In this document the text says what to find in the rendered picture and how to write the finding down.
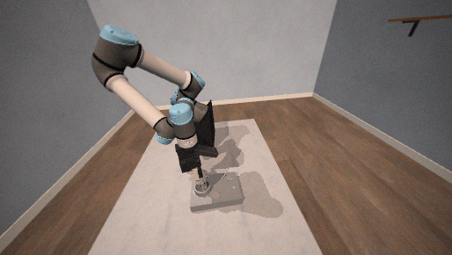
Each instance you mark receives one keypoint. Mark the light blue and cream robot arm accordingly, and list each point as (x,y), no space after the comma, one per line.
(116,49)

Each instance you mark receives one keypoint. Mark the grey toothed gear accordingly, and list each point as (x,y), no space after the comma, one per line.
(205,177)

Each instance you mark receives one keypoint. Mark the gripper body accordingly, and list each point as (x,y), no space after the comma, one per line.
(187,160)

